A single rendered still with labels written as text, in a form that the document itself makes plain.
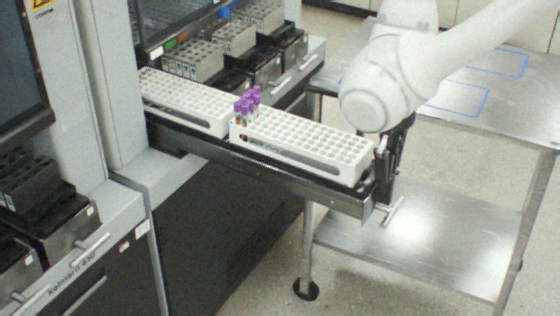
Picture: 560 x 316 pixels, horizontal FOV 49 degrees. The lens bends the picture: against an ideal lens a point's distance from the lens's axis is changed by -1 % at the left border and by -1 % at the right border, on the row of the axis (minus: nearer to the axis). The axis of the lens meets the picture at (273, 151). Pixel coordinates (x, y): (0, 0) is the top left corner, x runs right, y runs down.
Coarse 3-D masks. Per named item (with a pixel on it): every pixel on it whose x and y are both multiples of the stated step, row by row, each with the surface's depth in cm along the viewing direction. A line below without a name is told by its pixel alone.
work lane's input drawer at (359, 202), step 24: (168, 120) 140; (168, 144) 143; (192, 144) 138; (216, 144) 135; (240, 168) 134; (264, 168) 130; (288, 168) 127; (312, 192) 126; (336, 192) 122; (360, 192) 120; (360, 216) 122
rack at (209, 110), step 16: (144, 80) 145; (160, 80) 147; (176, 80) 146; (144, 96) 141; (160, 96) 140; (176, 96) 141; (192, 96) 141; (208, 96) 140; (224, 96) 141; (160, 112) 141; (176, 112) 145; (192, 112) 135; (208, 112) 135; (224, 112) 135; (208, 128) 139; (224, 128) 134
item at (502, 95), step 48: (336, 96) 150; (480, 96) 148; (528, 96) 148; (528, 144) 133; (432, 192) 202; (528, 192) 189; (336, 240) 185; (384, 240) 184; (432, 240) 184; (480, 240) 184; (528, 240) 148; (480, 288) 169
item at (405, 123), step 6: (414, 114) 110; (402, 120) 109; (408, 120) 110; (414, 120) 111; (396, 126) 110; (402, 126) 110; (408, 126) 111; (384, 132) 112; (390, 132) 111; (396, 132) 114; (390, 138) 112; (390, 144) 113
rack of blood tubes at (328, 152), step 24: (264, 120) 133; (288, 120) 132; (240, 144) 132; (264, 144) 131; (288, 144) 125; (312, 144) 126; (336, 144) 125; (360, 144) 125; (312, 168) 125; (336, 168) 128; (360, 168) 122
